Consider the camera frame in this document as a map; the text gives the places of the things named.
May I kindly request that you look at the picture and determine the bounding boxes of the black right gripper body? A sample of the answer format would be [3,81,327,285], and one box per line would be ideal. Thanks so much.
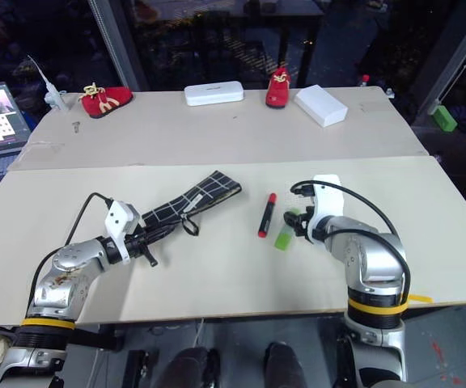
[296,205,316,243]

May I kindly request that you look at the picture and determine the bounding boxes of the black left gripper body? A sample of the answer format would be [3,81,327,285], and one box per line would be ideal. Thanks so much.
[123,229,150,259]

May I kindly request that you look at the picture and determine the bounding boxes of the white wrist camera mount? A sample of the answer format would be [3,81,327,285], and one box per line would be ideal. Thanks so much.
[104,200,142,248]
[307,174,346,245]

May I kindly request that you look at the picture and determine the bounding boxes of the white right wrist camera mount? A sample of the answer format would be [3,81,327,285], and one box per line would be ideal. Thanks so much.
[307,174,346,245]

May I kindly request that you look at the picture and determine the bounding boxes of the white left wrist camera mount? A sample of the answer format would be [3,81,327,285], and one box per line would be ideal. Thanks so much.
[104,200,142,248]

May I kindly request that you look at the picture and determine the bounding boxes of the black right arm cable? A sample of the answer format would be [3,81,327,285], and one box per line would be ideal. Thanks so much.
[289,179,413,305]

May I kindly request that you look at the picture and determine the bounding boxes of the white rectangular box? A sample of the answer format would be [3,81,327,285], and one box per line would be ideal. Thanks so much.
[294,83,349,129]

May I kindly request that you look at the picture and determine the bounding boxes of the thin white cable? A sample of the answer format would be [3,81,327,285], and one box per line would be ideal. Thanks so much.
[193,318,205,349]

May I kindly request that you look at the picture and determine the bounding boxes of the white plastic clamp holder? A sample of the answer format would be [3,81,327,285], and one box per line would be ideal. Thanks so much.
[27,55,69,112]

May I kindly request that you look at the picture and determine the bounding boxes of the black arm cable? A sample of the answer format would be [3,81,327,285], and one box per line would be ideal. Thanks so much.
[289,179,413,305]
[28,192,115,313]

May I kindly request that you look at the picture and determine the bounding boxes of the white rounded case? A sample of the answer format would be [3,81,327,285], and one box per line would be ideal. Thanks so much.
[183,80,245,108]

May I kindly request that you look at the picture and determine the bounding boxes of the red marker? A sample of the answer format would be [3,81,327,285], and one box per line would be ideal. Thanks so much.
[257,192,278,239]

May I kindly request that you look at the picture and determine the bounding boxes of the black grid pouch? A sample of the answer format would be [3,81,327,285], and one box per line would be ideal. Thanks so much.
[141,170,244,238]

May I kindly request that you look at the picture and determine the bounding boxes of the green block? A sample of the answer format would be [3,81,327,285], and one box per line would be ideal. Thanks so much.
[431,104,459,133]

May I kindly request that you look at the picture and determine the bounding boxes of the grey slanted metal post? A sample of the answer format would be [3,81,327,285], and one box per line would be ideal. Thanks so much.
[426,0,466,117]

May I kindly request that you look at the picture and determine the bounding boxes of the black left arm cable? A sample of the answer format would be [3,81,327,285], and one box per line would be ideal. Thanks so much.
[28,192,115,313]

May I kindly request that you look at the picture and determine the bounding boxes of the red shoe with yellow laces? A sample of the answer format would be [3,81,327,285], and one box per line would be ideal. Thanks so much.
[78,82,133,120]
[265,66,290,109]

